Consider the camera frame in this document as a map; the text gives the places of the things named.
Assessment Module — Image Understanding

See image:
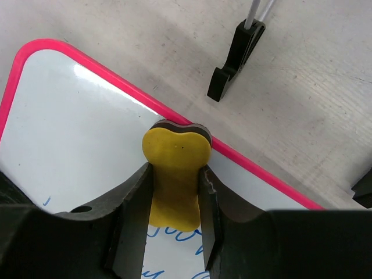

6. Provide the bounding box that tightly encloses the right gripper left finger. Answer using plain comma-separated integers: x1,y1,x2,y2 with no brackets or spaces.
1,163,153,278

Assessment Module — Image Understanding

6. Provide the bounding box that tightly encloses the yellow bone-shaped eraser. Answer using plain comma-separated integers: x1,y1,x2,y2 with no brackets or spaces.
142,120,212,232

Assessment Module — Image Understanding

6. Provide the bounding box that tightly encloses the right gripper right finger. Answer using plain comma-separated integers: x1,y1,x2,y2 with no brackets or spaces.
199,166,371,278

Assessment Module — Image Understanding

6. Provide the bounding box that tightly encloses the wire whiteboard stand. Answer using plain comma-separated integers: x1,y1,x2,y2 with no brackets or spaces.
207,1,276,102

